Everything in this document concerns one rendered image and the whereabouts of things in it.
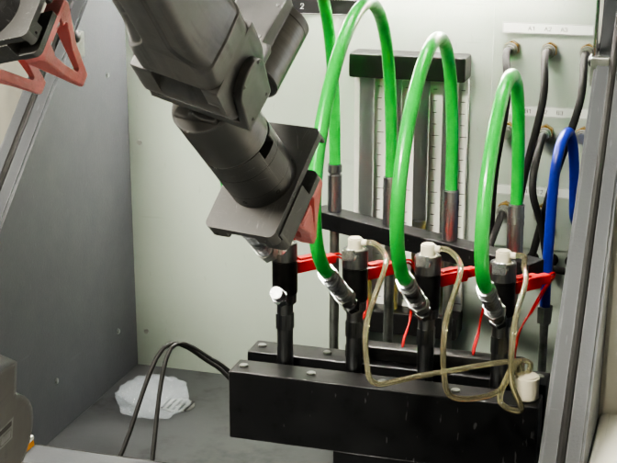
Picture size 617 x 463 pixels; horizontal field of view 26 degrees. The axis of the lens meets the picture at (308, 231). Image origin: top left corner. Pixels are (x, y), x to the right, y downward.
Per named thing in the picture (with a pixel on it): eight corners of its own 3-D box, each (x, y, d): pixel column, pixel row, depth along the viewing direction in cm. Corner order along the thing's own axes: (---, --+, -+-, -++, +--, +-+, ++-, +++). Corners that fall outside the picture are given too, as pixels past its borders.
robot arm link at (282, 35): (127, 51, 92) (240, 91, 89) (202, -77, 96) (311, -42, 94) (161, 136, 103) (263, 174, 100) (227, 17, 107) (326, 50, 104)
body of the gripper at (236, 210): (329, 141, 107) (295, 87, 102) (282, 250, 104) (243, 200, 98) (261, 132, 111) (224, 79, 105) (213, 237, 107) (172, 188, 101)
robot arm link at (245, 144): (151, 118, 97) (214, 130, 94) (194, 43, 100) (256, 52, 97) (193, 169, 103) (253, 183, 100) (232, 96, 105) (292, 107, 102)
